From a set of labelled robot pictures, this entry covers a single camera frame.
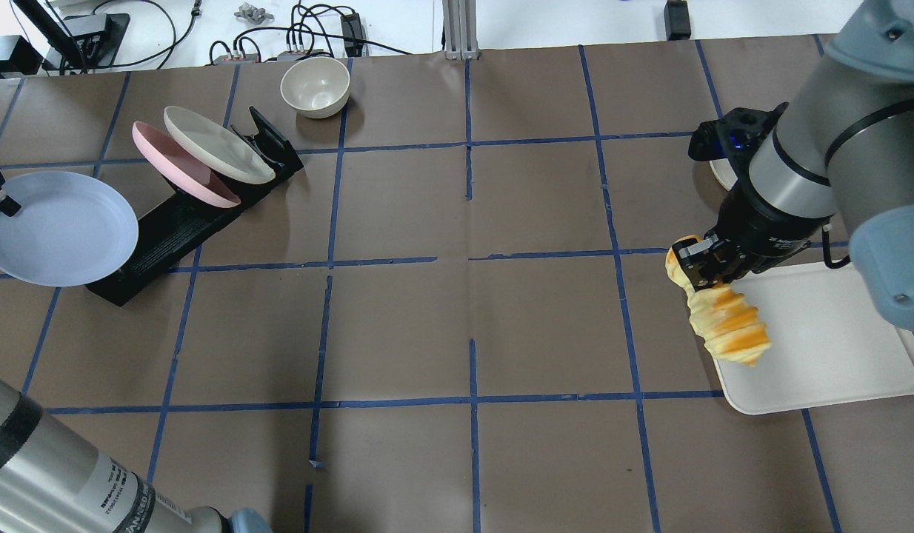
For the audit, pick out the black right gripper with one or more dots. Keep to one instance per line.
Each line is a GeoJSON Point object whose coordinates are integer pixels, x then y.
{"type": "Point", "coordinates": [766, 229]}

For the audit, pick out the blue plate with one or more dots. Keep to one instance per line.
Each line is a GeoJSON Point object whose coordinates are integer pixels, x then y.
{"type": "Point", "coordinates": [70, 230]}

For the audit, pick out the striped bread roll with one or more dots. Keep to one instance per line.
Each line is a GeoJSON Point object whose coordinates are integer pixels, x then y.
{"type": "Point", "coordinates": [730, 327]}

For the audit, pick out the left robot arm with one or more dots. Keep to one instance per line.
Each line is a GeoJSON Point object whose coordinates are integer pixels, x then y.
{"type": "Point", "coordinates": [53, 480]}

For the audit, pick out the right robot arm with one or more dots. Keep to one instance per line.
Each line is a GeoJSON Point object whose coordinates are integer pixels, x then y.
{"type": "Point", "coordinates": [843, 146]}

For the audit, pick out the black plate rack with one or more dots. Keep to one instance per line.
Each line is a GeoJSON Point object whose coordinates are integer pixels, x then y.
{"type": "Point", "coordinates": [181, 223]}

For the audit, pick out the pink plate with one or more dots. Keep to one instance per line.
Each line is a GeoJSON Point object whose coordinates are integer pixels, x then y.
{"type": "Point", "coordinates": [180, 168]}

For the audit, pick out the cream white plate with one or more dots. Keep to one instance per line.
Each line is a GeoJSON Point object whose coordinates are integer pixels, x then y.
{"type": "Point", "coordinates": [220, 149]}

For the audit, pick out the white shallow dish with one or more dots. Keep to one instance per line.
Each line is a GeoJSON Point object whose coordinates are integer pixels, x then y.
{"type": "Point", "coordinates": [724, 173]}

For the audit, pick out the white rectangular tray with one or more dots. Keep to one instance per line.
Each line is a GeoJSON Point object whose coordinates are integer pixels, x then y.
{"type": "Point", "coordinates": [829, 344]}

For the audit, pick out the black monitor stand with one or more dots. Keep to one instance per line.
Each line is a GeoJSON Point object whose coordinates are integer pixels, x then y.
{"type": "Point", "coordinates": [34, 37]}

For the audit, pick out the black power adapter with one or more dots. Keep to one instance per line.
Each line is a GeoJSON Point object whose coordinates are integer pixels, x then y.
{"type": "Point", "coordinates": [677, 23]}

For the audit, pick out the silver metal connector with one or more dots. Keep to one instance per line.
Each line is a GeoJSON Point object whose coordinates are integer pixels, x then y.
{"type": "Point", "coordinates": [255, 15]}

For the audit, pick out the cream bowl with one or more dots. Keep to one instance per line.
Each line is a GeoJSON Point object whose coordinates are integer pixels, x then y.
{"type": "Point", "coordinates": [316, 87]}

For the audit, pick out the aluminium frame post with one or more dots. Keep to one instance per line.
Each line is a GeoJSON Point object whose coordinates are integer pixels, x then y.
{"type": "Point", "coordinates": [460, 30]}

